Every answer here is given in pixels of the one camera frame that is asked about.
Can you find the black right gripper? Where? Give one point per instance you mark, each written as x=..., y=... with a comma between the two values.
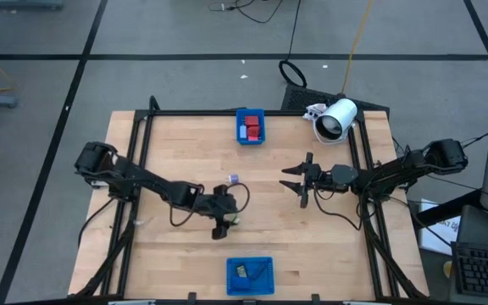
x=320, y=178

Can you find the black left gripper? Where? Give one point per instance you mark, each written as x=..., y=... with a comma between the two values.
x=218, y=205

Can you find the green wall charger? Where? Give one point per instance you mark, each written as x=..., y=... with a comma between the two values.
x=235, y=220

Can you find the purple wall charger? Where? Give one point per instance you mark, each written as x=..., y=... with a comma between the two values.
x=234, y=179

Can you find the light blue wall charger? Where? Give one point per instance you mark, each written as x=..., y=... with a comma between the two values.
x=242, y=131

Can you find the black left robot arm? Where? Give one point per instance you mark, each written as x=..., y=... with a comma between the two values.
x=142, y=180

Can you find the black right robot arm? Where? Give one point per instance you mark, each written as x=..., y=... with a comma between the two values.
x=396, y=169

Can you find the blue plastic basket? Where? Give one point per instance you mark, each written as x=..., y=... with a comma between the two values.
x=263, y=114
x=265, y=288

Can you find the small white clip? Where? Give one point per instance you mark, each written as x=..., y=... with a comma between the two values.
x=138, y=221

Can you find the white light bar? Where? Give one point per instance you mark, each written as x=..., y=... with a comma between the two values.
x=367, y=303
x=131, y=302

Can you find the black desk beam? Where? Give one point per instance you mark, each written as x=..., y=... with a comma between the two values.
x=447, y=208

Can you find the white paper sheet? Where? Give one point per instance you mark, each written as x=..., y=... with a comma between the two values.
x=439, y=237

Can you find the yellow round object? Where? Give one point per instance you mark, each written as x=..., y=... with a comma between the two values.
x=448, y=269

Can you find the dark grey flat device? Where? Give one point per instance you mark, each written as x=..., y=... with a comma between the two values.
x=485, y=229

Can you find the black keyboard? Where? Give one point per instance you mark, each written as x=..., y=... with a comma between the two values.
x=485, y=271

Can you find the black frame bracket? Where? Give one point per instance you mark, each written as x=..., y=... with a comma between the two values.
x=315, y=298
x=192, y=297

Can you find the black aluminium table frame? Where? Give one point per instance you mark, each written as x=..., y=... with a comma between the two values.
x=184, y=112

